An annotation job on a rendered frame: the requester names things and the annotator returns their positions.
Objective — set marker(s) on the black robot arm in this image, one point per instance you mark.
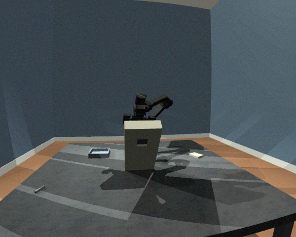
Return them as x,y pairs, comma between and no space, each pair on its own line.
142,105

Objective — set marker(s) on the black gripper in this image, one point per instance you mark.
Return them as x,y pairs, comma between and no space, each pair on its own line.
126,117

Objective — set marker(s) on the cream rectangular block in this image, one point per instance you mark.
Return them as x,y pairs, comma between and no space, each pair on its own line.
196,155

